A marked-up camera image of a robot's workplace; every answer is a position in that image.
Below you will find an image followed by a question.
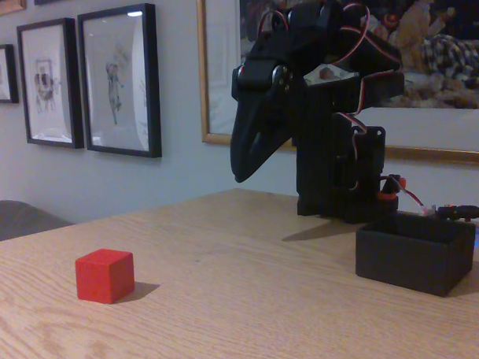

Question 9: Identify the red cube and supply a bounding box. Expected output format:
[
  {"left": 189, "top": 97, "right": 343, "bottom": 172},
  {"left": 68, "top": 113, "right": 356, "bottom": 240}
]
[{"left": 74, "top": 247, "right": 136, "bottom": 305}]

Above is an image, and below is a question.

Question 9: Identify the black box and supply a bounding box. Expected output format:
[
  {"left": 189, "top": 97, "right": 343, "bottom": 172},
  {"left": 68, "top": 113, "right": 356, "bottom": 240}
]
[{"left": 353, "top": 209, "right": 479, "bottom": 301}]

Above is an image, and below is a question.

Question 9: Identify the large gold framed painting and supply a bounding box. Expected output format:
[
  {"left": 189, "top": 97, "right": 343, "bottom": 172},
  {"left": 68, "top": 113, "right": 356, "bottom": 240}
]
[{"left": 196, "top": 0, "right": 479, "bottom": 176}]

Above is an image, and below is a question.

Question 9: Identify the red table clamp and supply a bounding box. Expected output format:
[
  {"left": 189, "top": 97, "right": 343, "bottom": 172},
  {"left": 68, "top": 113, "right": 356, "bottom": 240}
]
[{"left": 375, "top": 173, "right": 407, "bottom": 202}]

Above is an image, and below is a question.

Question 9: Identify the large black framed drawing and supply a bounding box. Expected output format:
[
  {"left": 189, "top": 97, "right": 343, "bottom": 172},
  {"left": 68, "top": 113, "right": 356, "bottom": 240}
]
[{"left": 76, "top": 3, "right": 162, "bottom": 161}]

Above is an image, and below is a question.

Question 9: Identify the medium black framed drawing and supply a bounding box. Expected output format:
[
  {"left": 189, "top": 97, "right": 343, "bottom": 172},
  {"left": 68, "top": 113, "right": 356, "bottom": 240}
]
[{"left": 16, "top": 17, "right": 85, "bottom": 152}]

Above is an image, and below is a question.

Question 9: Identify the red white servo cable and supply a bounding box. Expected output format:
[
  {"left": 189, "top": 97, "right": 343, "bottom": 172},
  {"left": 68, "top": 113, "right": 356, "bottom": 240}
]
[{"left": 331, "top": 1, "right": 375, "bottom": 67}]

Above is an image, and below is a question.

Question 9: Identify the red white base cable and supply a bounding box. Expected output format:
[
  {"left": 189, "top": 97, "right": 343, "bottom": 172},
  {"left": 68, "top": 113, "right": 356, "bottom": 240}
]
[{"left": 386, "top": 173, "right": 437, "bottom": 219}]

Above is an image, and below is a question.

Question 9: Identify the black power cable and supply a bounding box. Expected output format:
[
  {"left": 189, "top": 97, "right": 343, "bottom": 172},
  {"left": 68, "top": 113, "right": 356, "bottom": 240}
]
[{"left": 437, "top": 203, "right": 479, "bottom": 223}]

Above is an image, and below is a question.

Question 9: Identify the gold picture frame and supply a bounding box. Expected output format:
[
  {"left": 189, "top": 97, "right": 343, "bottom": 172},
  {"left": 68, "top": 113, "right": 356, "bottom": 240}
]
[{"left": 0, "top": 0, "right": 28, "bottom": 20}]

